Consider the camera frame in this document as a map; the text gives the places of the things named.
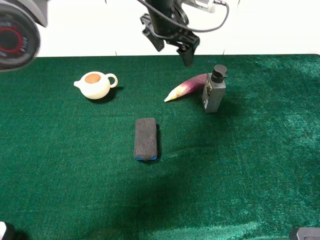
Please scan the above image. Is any cream ceramic teapot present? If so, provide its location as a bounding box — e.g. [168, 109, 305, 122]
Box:
[73, 71, 118, 100]

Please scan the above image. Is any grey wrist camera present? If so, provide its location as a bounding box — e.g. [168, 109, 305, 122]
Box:
[182, 0, 216, 14]

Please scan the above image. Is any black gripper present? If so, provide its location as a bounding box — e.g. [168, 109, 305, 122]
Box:
[140, 0, 200, 67]

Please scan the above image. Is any grey pump dispenser bottle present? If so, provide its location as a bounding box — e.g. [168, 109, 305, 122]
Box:
[202, 64, 227, 113]

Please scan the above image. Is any green velvet table cloth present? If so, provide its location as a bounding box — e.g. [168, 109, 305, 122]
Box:
[0, 54, 320, 240]

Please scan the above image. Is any dark object bottom right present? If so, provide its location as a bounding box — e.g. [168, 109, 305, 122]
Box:
[289, 227, 320, 240]

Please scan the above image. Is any black blue whiteboard eraser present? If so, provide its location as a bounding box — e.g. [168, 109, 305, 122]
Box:
[133, 117, 158, 161]

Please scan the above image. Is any purple eggplant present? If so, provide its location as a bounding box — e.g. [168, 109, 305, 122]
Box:
[164, 73, 208, 102]

